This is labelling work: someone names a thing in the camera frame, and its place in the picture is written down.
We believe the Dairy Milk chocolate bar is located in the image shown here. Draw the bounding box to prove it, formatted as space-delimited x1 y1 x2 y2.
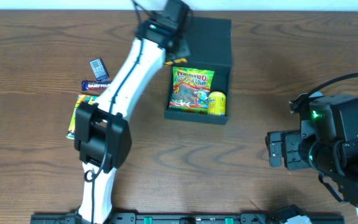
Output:
81 80 112 91

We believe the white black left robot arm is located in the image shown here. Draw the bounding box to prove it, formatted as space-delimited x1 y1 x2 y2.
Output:
74 0 190 223

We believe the yellow Mentos bottle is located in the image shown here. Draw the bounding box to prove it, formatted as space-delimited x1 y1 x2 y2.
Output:
207 91 226 116

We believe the green Pretz snack box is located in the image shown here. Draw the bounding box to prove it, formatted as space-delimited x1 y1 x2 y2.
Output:
66 94 98 139

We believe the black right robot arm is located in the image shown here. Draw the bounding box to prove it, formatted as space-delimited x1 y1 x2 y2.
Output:
265 92 358 209

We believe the blue Eclipse mint box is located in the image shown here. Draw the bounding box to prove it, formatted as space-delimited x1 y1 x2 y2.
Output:
89 58 109 82

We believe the Haribo worms candy bag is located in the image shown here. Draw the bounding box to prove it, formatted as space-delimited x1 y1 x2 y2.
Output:
168 67 214 114

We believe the dark green open box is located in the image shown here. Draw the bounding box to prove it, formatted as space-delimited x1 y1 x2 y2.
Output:
164 17 232 125

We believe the yellow candy wrapper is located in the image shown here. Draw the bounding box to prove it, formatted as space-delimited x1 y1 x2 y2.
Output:
165 58 188 66

